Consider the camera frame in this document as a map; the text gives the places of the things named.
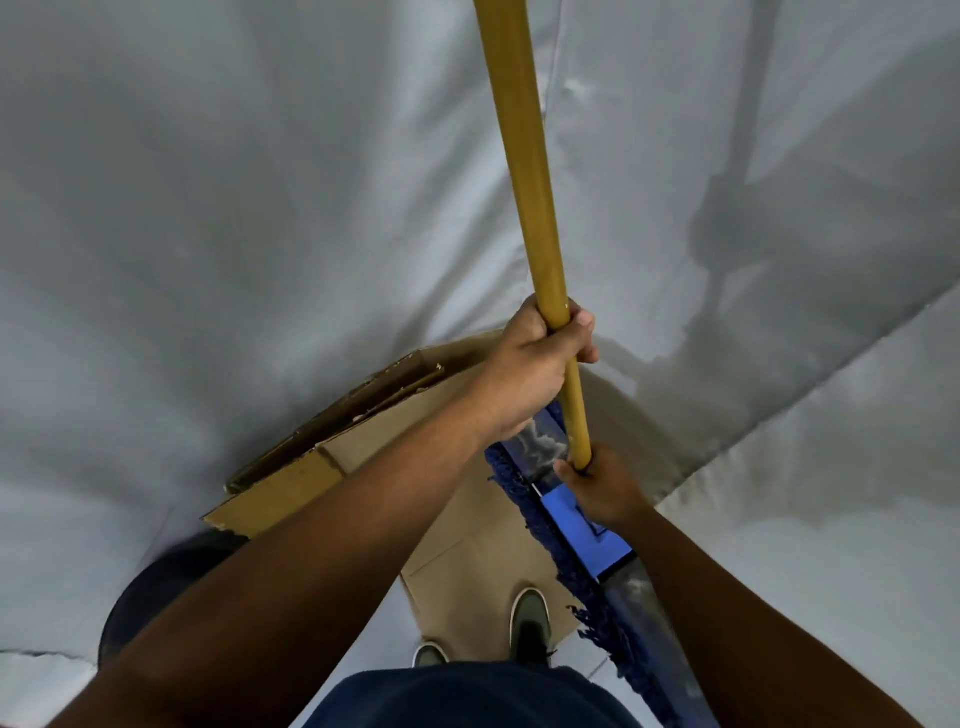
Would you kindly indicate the brown cardboard sheet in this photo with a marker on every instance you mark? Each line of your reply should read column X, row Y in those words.
column 472, row 562

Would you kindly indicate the green right shoe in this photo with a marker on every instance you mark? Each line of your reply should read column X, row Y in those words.
column 531, row 622

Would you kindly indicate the person's right forearm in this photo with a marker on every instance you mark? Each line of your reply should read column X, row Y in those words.
column 750, row 637

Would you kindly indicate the green left shoe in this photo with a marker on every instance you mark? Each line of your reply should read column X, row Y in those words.
column 430, row 656

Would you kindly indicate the green shoe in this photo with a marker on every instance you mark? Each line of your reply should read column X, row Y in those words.
column 531, row 622
column 430, row 656

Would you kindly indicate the person's left hand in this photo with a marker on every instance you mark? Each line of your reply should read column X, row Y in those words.
column 525, row 375

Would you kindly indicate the person's right hand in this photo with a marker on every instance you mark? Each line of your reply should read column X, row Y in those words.
column 604, row 495

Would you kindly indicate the blue shirt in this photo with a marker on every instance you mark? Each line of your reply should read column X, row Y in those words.
column 465, row 701

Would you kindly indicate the dark grey round bin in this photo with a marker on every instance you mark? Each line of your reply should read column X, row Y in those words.
column 161, row 592

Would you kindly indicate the person's left forearm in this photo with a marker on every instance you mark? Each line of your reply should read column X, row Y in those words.
column 300, row 585

